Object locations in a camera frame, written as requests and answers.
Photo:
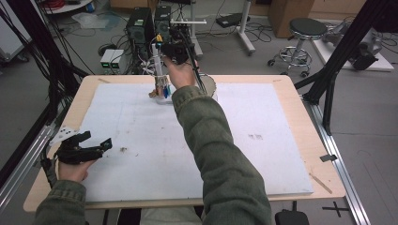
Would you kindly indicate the black flat device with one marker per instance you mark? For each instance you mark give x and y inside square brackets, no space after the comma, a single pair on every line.
[231,20]

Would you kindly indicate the black tape piece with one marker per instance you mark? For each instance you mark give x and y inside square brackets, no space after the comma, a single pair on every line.
[328,157]

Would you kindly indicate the thin wooden stick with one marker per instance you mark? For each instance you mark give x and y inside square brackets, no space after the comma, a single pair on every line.
[320,183]

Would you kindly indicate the grey machine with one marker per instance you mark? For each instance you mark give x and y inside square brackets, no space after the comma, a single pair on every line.
[366,51]

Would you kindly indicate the grey cabinet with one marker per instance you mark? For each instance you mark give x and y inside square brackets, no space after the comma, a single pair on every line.
[11,34]

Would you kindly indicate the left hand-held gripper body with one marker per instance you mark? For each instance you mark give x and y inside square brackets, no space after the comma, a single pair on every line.
[76,153]

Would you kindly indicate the white pole stand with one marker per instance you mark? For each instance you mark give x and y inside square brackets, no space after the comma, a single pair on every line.
[158,67]

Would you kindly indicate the round white table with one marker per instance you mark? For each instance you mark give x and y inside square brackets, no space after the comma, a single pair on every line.
[67,7]

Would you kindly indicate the black round stool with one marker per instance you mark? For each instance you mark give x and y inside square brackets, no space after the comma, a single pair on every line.
[306,28]

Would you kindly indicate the person's right hand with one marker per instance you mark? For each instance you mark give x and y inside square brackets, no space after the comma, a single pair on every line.
[181,76]

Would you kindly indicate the aluminium rail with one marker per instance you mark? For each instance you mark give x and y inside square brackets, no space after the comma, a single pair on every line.
[17,184]
[341,168]

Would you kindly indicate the cardboard box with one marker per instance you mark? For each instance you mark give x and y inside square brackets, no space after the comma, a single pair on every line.
[287,15]

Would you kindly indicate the black box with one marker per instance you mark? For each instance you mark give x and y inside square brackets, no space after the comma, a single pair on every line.
[292,218]

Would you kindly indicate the white floor stand leg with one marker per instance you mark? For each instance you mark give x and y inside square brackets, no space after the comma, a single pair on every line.
[245,34]
[197,47]

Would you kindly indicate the yellow key tag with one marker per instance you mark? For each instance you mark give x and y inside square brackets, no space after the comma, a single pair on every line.
[159,38]

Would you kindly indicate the person's left hand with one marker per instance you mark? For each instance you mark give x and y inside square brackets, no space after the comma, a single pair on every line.
[75,172]

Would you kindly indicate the black computer tower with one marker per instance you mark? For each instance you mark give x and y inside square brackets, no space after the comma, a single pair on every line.
[162,18]
[139,31]

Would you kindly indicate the white power supply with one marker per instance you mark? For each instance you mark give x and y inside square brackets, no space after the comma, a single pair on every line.
[106,59]
[118,61]

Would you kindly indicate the clear plastic sheet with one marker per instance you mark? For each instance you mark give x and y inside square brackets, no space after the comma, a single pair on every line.
[94,21]

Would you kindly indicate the person's legs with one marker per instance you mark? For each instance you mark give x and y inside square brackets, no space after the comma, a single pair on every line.
[169,218]

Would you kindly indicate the white floor board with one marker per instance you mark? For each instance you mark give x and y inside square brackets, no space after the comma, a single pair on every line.
[385,65]

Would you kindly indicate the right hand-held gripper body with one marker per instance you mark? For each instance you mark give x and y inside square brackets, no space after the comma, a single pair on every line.
[180,50]

